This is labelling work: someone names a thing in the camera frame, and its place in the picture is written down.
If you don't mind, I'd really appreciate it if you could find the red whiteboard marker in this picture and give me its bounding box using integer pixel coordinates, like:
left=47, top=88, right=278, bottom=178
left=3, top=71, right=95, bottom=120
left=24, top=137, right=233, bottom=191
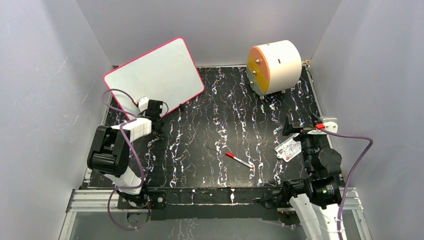
left=225, top=152, right=255, bottom=170

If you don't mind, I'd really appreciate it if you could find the aluminium frame rail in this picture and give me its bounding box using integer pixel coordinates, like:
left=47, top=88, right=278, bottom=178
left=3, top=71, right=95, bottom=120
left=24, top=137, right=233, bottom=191
left=66, top=189, right=148, bottom=213

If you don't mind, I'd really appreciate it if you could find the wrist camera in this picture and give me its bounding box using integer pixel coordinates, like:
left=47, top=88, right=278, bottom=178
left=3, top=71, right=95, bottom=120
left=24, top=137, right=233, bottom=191
left=315, top=116, right=339, bottom=135
left=136, top=96, right=149, bottom=112

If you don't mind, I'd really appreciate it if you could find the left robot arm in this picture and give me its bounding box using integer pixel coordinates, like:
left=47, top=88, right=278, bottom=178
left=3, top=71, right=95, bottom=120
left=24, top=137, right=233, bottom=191
left=87, top=97, right=169, bottom=208

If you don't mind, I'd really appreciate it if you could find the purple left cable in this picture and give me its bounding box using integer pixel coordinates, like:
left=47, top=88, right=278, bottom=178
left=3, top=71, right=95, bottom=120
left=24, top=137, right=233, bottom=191
left=101, top=88, right=150, bottom=231

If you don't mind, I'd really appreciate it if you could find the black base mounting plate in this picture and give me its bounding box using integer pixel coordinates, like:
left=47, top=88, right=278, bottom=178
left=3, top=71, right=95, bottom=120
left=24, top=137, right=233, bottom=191
left=117, top=187, right=298, bottom=225

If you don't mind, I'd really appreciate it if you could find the white cylinder with orange face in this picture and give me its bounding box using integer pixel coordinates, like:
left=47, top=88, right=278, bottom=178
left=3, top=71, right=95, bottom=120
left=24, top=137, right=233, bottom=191
left=246, top=40, right=302, bottom=99

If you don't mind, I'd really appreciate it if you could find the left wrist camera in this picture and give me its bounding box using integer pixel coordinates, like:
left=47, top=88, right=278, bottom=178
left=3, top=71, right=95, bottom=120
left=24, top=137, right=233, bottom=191
left=136, top=96, right=149, bottom=112

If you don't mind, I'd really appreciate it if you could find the white printed card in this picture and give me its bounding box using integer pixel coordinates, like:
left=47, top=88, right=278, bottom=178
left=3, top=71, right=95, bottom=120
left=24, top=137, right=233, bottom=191
left=274, top=133, right=302, bottom=163

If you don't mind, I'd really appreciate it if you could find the pink-framed whiteboard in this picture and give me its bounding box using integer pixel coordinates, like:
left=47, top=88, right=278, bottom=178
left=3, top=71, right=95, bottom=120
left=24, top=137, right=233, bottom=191
left=103, top=37, right=205, bottom=120

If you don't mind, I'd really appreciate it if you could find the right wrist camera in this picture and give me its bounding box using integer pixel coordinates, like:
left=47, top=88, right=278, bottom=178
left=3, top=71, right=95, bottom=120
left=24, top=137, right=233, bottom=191
left=315, top=116, right=339, bottom=135

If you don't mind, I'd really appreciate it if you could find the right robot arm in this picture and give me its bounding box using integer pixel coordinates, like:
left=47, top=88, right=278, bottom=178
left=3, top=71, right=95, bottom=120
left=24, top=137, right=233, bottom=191
left=281, top=114, right=343, bottom=240

